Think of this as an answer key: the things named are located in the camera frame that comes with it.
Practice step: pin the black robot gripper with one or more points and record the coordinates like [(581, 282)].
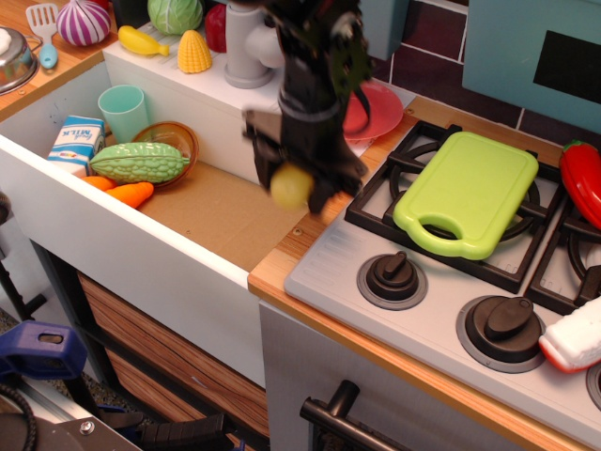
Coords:
[(314, 141)]

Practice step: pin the yellow toy potato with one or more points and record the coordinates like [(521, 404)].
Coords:
[(291, 186)]

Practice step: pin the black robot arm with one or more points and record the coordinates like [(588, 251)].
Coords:
[(325, 62)]

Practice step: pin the red plastic plate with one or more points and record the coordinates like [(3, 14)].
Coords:
[(386, 111)]

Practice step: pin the black left burner grate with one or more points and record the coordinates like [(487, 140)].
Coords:
[(507, 266)]

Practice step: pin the black burner grate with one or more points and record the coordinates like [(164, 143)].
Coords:
[(568, 274), (507, 266)]

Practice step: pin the orange translucent bowl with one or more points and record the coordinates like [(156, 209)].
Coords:
[(176, 135)]

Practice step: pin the grey toy faucet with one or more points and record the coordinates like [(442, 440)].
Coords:
[(252, 47)]

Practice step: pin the small black stove knob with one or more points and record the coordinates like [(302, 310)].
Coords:
[(392, 282)]

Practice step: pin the yellow toy corn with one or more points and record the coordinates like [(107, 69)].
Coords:
[(193, 54)]

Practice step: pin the green toy bitter gourd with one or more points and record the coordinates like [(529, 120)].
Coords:
[(152, 162)]

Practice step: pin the orange toy carrot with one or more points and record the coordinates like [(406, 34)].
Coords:
[(132, 194), (102, 183)]

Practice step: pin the red toy bell pepper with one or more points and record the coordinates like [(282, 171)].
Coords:
[(215, 26)]

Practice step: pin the teal plastic cup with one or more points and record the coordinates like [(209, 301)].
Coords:
[(124, 109)]

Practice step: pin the green plastic cutting board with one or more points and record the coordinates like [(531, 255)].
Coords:
[(466, 196)]

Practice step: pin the grey stove top panel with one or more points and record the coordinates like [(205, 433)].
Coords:
[(326, 278)]

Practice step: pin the green toy cabbage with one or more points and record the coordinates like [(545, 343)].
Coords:
[(174, 17)]

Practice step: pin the yellow toy banana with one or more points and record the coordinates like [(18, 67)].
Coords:
[(139, 42)]

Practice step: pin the toy milk carton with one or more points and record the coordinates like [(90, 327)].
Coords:
[(77, 143)]

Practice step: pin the purple striped toy onion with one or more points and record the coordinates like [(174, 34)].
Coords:
[(83, 23)]

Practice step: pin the large black stove knob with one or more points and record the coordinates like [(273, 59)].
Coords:
[(501, 333)]

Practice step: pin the red toy chili pepper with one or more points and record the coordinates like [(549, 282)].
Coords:
[(580, 171)]

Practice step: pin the white blue toy spatula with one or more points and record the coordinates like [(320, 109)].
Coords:
[(42, 20)]

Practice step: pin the metal pot with lid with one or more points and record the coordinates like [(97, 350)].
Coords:
[(19, 59)]

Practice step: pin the black right burner grate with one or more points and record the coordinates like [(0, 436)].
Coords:
[(568, 274)]

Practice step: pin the blue clamp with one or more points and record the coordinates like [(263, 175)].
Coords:
[(42, 351)]

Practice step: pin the white red toy bottle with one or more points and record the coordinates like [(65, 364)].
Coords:
[(572, 343)]

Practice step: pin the black oven door handle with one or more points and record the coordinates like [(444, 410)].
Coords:
[(333, 429)]

